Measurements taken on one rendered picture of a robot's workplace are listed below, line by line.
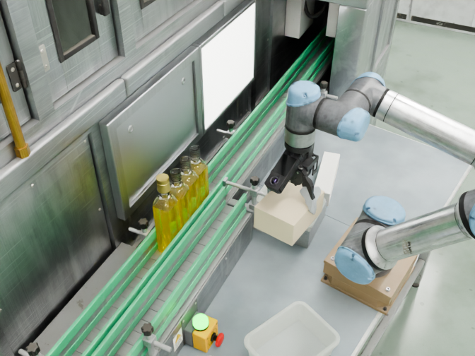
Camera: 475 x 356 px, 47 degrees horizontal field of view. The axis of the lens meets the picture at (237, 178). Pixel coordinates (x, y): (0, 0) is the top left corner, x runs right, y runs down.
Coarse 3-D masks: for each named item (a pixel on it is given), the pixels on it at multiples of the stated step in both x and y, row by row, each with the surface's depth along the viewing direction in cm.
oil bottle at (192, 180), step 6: (192, 174) 159; (186, 180) 158; (192, 180) 159; (198, 180) 162; (192, 186) 160; (198, 186) 163; (192, 192) 161; (198, 192) 164; (192, 198) 162; (198, 198) 166; (192, 204) 163; (198, 204) 167; (192, 210) 165
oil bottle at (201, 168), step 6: (204, 162) 164; (192, 168) 162; (198, 168) 162; (204, 168) 164; (198, 174) 162; (204, 174) 165; (204, 180) 167; (204, 186) 168; (204, 192) 169; (204, 198) 171
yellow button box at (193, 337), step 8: (192, 320) 152; (216, 320) 152; (184, 328) 150; (192, 328) 150; (208, 328) 150; (216, 328) 154; (192, 336) 151; (200, 336) 148; (208, 336) 149; (192, 344) 153; (200, 344) 151; (208, 344) 151
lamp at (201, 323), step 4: (196, 316) 150; (200, 316) 150; (204, 316) 150; (196, 320) 149; (200, 320) 149; (204, 320) 149; (208, 320) 150; (192, 324) 151; (196, 324) 149; (200, 324) 148; (204, 324) 149; (208, 324) 150; (196, 328) 149; (200, 328) 149; (204, 328) 149
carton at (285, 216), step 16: (272, 192) 148; (288, 192) 148; (256, 208) 144; (272, 208) 143; (288, 208) 143; (304, 208) 143; (320, 208) 151; (256, 224) 147; (272, 224) 143; (288, 224) 139; (304, 224) 145; (288, 240) 143
